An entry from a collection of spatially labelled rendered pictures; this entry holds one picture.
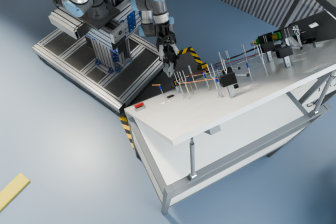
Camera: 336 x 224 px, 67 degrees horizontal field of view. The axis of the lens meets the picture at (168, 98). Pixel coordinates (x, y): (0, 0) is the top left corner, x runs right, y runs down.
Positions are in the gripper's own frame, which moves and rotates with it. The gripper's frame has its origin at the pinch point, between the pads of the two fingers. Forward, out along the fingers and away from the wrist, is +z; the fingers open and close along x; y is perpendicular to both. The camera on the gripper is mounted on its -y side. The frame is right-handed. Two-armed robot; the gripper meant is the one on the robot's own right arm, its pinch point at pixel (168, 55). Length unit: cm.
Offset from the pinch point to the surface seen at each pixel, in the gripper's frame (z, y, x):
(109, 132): 96, -86, -51
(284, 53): -4, 47, 37
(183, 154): 62, 14, -9
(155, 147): 56, 4, -23
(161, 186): 67, 25, -30
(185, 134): -8, 73, -23
